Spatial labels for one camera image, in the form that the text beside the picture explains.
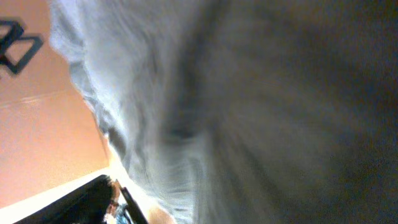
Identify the grey shorts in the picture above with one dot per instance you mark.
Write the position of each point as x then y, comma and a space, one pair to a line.
244, 111

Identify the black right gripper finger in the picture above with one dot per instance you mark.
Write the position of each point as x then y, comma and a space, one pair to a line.
90, 203

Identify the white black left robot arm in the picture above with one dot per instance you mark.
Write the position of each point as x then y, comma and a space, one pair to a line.
13, 36

